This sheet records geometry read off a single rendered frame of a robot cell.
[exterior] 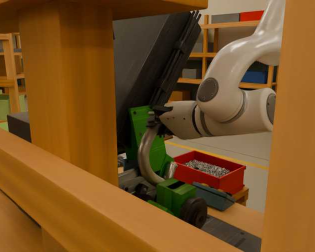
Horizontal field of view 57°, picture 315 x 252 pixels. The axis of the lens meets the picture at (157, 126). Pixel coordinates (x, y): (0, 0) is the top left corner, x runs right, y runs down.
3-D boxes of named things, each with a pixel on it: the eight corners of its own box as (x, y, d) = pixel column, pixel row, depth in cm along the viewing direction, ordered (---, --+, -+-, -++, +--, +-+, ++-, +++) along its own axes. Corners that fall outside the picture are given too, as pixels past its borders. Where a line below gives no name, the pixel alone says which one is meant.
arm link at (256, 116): (198, 126, 59) (223, 141, 65) (259, 119, 50) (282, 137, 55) (204, 90, 62) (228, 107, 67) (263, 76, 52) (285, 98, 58)
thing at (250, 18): (266, 128, 564) (277, 7, 510) (152, 109, 758) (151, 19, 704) (276, 123, 603) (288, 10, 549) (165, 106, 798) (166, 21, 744)
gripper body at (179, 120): (223, 118, 69) (187, 123, 78) (200, 91, 64) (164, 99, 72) (214, 144, 66) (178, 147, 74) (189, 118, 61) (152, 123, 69)
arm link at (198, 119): (230, 114, 68) (219, 116, 70) (210, 90, 63) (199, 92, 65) (221, 145, 64) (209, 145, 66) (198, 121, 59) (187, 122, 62)
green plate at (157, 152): (152, 166, 101) (141, 106, 100) (169, 166, 96) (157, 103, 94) (126, 175, 93) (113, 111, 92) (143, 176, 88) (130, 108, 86)
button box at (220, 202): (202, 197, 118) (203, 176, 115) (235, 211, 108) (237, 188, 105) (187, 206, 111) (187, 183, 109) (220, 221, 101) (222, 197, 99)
